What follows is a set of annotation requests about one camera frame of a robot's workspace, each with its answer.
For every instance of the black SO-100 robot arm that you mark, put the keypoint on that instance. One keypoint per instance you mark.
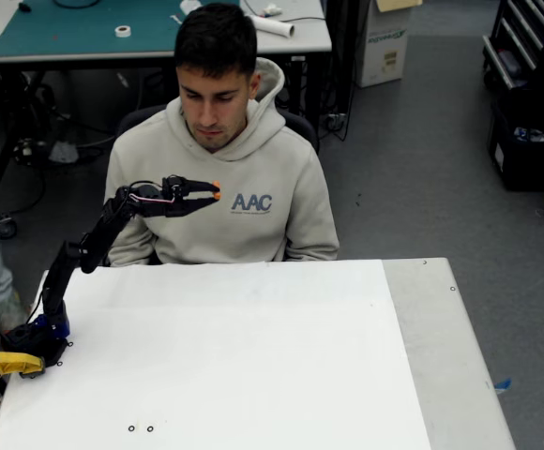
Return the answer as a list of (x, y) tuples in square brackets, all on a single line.
[(56, 281)]

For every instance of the blue tape scrap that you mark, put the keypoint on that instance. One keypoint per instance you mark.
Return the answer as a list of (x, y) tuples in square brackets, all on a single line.
[(503, 385)]

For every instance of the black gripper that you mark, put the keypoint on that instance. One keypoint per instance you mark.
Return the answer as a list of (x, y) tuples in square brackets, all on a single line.
[(181, 202)]

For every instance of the black storage bin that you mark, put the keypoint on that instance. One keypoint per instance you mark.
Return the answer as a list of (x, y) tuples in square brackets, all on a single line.
[(525, 164)]

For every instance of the black office chair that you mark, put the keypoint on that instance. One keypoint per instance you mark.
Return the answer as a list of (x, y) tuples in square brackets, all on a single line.
[(136, 117)]

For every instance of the grey work table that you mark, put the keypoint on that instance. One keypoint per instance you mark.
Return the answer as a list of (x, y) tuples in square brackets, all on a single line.
[(300, 40)]

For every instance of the white cardboard box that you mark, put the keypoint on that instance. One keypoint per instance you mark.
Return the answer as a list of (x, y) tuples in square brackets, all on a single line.
[(384, 56)]

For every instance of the beige paper folder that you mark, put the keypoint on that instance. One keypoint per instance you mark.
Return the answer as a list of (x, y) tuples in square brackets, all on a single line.
[(396, 4)]

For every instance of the black tool cart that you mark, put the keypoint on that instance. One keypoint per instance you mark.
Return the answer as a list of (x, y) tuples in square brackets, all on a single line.
[(511, 47)]

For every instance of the large white paper sheet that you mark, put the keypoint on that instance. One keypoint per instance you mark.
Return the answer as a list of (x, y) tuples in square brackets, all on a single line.
[(253, 351)]

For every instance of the crumpled white tissue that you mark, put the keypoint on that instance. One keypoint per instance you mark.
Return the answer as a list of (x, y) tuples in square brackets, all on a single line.
[(272, 9)]

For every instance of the yellow bar clamp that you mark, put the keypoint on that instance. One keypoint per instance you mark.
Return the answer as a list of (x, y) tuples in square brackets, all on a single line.
[(9, 361)]

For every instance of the rolled white paper tube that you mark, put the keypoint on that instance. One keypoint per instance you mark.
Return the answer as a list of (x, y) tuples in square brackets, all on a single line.
[(276, 27)]

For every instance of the green cutting mat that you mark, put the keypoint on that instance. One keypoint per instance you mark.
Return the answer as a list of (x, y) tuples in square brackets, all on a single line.
[(65, 28)]

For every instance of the white plastic bag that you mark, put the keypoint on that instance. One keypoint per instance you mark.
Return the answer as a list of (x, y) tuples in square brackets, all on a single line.
[(63, 152)]

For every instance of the man in beige hoodie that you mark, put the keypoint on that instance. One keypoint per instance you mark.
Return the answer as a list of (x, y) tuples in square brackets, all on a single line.
[(206, 225)]

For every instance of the white plastic item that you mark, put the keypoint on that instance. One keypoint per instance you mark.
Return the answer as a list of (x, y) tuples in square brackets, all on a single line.
[(190, 6)]

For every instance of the white tape roll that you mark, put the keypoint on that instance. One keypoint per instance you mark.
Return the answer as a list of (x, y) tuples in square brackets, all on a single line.
[(123, 31)]

